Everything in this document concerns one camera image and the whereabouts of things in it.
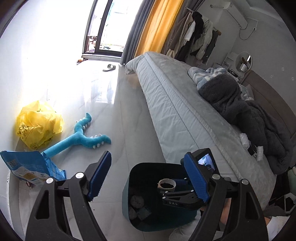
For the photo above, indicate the yellow plastic bag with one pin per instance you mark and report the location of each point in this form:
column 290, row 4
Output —
column 37, row 124

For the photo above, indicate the grey slipper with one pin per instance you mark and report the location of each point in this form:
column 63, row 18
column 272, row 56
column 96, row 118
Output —
column 110, row 67

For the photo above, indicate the white air conditioner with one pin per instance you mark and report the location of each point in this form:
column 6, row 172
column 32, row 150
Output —
column 234, row 12

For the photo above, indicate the beige padded headboard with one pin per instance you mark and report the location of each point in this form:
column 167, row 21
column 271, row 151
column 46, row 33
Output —
column 271, row 101

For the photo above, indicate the grey curtain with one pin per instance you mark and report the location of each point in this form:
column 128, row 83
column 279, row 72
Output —
column 136, row 31

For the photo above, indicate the person's right hand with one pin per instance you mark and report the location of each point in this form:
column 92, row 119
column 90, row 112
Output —
column 225, row 212

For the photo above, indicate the dark grey fleece blanket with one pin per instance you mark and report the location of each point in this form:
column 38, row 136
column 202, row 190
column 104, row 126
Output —
column 262, row 129

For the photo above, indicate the blue plush toy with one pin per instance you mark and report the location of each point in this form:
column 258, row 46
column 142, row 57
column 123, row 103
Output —
column 78, row 138

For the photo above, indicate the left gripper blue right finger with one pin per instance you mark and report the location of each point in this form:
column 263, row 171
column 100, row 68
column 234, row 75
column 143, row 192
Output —
column 245, row 219

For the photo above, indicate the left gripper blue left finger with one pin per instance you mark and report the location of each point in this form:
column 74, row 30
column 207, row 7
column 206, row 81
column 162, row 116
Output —
column 48, row 219

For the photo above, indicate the clothes rack with garments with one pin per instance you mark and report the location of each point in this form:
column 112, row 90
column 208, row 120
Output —
column 195, row 36

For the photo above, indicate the white towel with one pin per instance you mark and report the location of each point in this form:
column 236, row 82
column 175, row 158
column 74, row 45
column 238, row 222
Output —
column 182, row 233

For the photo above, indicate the white dresser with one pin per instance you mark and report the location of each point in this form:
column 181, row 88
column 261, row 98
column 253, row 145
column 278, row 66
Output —
column 229, row 64

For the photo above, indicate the yellow curtain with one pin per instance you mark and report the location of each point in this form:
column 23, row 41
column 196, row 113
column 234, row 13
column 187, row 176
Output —
column 158, row 25

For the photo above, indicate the black framed window door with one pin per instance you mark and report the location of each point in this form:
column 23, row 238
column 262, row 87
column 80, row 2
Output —
column 102, row 35

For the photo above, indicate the brown tape roll core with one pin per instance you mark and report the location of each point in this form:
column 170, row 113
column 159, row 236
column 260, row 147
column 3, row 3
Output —
column 167, row 184

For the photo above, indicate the bed with grey sheet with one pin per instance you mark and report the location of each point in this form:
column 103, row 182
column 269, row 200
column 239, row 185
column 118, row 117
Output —
column 185, row 122

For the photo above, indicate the blue white patterned duvet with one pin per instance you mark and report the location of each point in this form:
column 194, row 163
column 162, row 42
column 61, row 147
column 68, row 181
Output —
column 200, row 77

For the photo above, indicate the round white vanity mirror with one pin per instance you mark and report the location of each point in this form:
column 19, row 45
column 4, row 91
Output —
column 243, row 62

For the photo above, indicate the black trash bin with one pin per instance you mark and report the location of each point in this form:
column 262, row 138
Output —
column 140, row 198

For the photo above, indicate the blue snack bag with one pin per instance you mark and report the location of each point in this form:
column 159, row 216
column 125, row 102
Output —
column 33, row 167

